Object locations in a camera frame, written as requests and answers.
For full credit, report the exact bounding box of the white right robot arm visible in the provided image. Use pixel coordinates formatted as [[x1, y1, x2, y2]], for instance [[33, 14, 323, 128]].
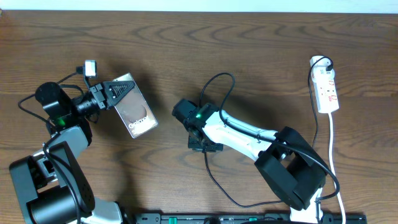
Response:
[[172, 99, 327, 223]]

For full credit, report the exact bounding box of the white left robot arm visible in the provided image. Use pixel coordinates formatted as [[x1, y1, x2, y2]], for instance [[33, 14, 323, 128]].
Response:
[[9, 81, 136, 223]]

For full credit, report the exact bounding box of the white power strip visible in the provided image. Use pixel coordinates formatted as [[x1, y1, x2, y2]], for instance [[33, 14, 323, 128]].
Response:
[[310, 55, 340, 114]]

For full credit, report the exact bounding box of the black left camera cable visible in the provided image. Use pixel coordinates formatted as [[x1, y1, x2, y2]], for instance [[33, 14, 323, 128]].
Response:
[[17, 71, 86, 224]]

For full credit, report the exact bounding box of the black camera cable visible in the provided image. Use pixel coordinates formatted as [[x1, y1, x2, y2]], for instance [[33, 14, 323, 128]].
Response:
[[198, 72, 341, 203], [17, 71, 86, 224]]

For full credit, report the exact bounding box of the black right camera cable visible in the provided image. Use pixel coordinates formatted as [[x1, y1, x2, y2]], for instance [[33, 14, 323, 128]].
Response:
[[198, 72, 341, 203]]

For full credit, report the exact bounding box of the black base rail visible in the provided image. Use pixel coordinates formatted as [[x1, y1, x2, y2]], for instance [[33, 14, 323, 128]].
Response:
[[135, 213, 368, 224]]

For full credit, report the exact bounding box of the white power strip cord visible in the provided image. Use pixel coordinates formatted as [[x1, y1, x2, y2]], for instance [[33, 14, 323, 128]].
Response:
[[327, 111, 347, 224]]

